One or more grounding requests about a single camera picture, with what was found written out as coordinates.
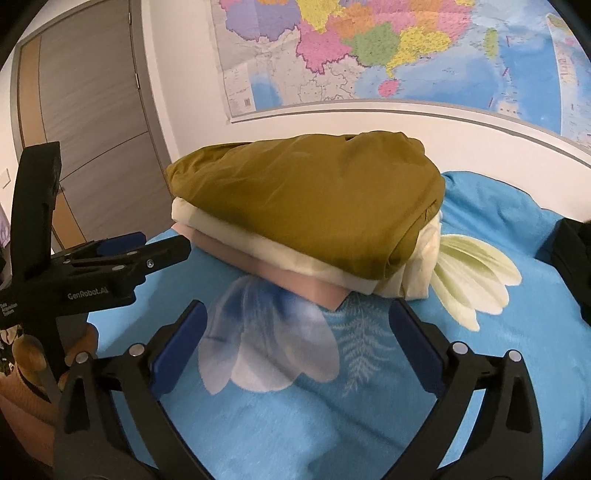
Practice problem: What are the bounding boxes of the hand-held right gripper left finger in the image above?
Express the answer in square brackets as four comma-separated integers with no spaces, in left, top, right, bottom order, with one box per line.
[53,299,208,480]

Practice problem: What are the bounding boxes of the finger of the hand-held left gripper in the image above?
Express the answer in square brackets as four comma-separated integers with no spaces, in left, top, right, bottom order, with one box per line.
[69,236,191,288]
[51,232,147,268]

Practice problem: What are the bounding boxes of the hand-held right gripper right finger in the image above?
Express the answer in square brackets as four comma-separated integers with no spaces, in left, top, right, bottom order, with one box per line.
[389,298,546,480]

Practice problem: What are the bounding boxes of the olive jacket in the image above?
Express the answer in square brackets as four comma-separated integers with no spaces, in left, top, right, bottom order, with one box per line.
[165,130,446,289]

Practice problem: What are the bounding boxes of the person's left forearm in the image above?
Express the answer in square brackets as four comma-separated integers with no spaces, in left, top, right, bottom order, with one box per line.
[0,369,58,444]

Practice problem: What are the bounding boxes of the person's left hand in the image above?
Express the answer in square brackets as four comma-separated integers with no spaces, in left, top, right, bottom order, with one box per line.
[10,316,100,400]

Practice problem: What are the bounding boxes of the grey wooden door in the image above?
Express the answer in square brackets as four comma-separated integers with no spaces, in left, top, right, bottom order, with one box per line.
[16,0,185,254]

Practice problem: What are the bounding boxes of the cream folded cloth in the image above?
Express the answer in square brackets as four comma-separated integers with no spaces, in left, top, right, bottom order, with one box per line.
[171,198,444,301]

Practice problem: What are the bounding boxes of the pink folded cloth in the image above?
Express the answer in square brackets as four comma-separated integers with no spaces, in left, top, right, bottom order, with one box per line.
[173,222,349,311]

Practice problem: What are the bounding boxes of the blue floral bed sheet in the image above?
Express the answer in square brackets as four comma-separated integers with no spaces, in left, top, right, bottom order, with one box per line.
[85,171,591,480]

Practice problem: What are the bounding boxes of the black garment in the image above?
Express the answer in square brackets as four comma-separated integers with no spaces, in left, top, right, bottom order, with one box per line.
[536,217,591,324]

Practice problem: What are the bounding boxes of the colourful wall map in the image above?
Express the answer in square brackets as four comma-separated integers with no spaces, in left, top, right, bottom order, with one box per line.
[210,0,591,139]

